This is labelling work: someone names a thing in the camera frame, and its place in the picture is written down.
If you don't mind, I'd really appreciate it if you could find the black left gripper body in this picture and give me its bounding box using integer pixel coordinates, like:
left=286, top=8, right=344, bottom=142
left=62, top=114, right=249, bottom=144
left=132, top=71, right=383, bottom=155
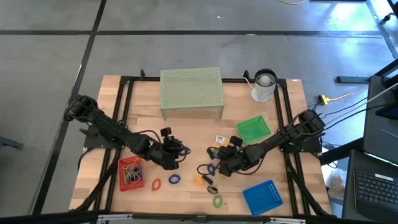
left=160, top=139, right=177, bottom=157

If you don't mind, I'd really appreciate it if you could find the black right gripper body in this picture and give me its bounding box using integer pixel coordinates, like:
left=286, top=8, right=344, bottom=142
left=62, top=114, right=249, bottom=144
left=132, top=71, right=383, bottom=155
left=225, top=146, right=248, bottom=171

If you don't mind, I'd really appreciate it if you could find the yellow green crayon box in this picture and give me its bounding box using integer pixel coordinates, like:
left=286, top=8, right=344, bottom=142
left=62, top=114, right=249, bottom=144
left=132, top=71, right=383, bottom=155
left=214, top=135, right=231, bottom=149

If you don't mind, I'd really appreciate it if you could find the red coil wristband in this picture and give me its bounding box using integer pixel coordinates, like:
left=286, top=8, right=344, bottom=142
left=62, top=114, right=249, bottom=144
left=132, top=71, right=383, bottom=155
left=150, top=177, right=162, bottom=192

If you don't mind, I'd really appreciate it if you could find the orange coil wristband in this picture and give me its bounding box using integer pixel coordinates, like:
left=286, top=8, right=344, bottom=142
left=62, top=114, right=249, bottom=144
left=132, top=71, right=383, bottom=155
left=192, top=174, right=206, bottom=189

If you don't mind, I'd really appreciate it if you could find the green coil wristband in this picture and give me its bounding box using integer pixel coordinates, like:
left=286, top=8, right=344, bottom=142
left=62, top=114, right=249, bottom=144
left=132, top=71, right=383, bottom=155
left=212, top=194, right=224, bottom=210

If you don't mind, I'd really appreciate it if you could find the office chair base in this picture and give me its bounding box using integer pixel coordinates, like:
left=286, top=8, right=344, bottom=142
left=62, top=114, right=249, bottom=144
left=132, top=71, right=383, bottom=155
left=381, top=12, right=395, bottom=25

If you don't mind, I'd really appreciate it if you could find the green plastic basket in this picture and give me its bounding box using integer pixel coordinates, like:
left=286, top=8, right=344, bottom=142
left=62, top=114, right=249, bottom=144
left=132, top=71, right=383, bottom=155
left=236, top=115, right=272, bottom=145

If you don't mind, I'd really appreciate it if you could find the multicoloured rubber band pile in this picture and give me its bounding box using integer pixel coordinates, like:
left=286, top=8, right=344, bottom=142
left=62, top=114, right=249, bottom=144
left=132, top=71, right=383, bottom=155
left=122, top=159, right=143, bottom=185

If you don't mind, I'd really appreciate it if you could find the blue plastic basket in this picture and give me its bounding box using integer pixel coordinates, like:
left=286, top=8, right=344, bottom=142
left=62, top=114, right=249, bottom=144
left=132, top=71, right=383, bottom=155
left=242, top=179, right=284, bottom=217

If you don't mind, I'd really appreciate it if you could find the pale green perforated metal shelf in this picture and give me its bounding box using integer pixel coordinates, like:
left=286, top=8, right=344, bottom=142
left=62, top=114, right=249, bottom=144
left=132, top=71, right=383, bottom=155
left=159, top=67, right=226, bottom=121

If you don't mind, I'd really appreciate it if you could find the red plastic basket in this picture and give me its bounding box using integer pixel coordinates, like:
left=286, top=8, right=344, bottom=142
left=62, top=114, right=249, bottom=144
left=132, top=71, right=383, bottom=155
left=118, top=155, right=146, bottom=192

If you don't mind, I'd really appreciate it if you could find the white cup with black rim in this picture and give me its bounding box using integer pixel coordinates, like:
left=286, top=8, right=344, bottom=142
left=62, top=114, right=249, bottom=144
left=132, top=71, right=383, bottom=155
left=251, top=68, right=279, bottom=103

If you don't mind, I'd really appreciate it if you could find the clear plastic bag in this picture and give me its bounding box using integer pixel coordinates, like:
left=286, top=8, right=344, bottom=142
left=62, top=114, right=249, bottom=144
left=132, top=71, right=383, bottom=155
left=323, top=175, right=346, bottom=197

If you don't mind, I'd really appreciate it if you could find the black stand foot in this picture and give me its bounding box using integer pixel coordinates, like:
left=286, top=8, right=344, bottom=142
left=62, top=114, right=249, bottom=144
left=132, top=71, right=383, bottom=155
left=336, top=75, right=371, bottom=85

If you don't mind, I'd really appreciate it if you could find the black laptop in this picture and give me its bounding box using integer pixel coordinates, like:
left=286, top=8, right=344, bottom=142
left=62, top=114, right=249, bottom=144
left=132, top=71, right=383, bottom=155
left=341, top=149, right=398, bottom=222

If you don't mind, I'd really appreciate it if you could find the black cart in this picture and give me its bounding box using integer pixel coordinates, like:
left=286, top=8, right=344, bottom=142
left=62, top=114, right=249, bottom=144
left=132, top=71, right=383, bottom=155
left=362, top=58, right=398, bottom=166

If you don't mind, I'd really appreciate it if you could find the grey chair leg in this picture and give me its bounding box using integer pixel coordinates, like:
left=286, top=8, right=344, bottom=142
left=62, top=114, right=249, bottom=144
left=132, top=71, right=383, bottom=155
left=0, top=136, right=25, bottom=150

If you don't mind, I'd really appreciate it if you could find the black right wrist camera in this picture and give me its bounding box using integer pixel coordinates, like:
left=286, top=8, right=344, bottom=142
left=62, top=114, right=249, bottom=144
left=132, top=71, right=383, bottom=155
left=216, top=145, right=230, bottom=160

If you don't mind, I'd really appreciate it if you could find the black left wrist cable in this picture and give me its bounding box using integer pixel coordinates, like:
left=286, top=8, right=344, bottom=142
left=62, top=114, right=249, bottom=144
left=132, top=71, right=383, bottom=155
left=175, top=145, right=192, bottom=164

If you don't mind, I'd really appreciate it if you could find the white lamp cord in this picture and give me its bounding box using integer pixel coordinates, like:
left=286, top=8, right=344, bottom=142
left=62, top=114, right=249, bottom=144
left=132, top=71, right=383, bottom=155
left=242, top=76, right=255, bottom=91

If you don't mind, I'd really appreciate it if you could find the yellow extension cable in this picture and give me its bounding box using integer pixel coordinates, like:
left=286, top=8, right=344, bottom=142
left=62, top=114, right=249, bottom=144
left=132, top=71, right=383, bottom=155
left=328, top=88, right=370, bottom=102

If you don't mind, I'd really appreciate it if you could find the black camera rig crossbar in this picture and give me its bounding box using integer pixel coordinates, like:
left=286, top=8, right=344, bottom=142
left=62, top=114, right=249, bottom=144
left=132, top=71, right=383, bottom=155
left=0, top=210, right=398, bottom=224

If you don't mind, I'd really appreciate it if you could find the yellow floor cable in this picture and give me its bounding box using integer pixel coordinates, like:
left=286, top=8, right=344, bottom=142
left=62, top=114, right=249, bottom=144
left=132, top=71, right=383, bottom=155
left=277, top=0, right=307, bottom=6

